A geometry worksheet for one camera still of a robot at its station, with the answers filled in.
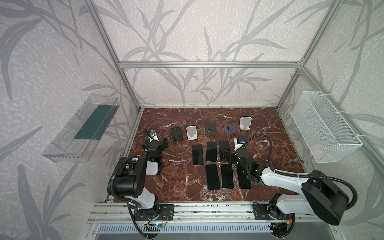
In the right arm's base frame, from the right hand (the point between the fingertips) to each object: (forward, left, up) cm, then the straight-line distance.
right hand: (229, 144), depth 88 cm
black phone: (-8, +4, +7) cm, 12 cm away
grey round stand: (+16, +10, -6) cm, 20 cm away
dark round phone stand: (+12, -13, -11) cm, 21 cm away
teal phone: (0, +10, -8) cm, 13 cm away
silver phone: (-16, +2, -8) cm, 18 cm away
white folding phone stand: (+21, -15, -6) cm, 26 cm away
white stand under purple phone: (+13, +23, -6) cm, 28 cm away
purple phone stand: (+18, -4, -9) cm, 21 cm away
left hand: (+8, +45, +1) cm, 45 cm away
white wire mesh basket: (-10, -38, +24) cm, 46 cm away
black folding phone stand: (+12, +34, -6) cm, 36 cm away
